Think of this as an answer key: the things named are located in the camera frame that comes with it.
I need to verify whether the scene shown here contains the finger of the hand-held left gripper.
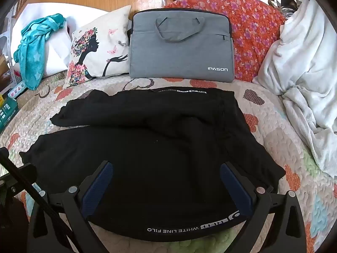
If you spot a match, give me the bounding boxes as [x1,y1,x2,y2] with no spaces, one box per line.
[0,147,49,209]

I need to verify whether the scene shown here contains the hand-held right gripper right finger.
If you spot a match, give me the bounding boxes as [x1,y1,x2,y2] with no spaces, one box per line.
[220,161,308,253]

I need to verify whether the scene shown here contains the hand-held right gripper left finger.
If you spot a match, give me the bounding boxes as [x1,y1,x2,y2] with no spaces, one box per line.
[28,160,114,253]

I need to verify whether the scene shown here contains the black pants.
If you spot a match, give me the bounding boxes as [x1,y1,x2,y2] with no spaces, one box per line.
[19,86,287,243]

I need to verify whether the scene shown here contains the heart patterned quilt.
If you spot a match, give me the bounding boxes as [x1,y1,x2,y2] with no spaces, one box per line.
[0,70,337,253]

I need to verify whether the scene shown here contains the green box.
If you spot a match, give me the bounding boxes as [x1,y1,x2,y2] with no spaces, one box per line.
[0,97,21,135]

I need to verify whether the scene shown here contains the white tray with coloured wells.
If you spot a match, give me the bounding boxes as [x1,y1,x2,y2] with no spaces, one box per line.
[7,81,27,98]

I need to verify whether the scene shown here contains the teal star towel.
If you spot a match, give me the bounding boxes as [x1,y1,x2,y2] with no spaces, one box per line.
[14,13,67,90]

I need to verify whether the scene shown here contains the plain white pillow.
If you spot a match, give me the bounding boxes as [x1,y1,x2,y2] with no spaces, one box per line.
[10,2,108,77]

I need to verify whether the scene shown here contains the white printed silhouette pillow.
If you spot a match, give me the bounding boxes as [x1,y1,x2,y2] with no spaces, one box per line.
[63,5,132,89]

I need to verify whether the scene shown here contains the grey laptop bag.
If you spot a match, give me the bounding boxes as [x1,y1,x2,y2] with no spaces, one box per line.
[128,9,235,83]

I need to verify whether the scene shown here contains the white fleece blanket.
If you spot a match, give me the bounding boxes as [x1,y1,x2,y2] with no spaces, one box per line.
[252,0,337,172]

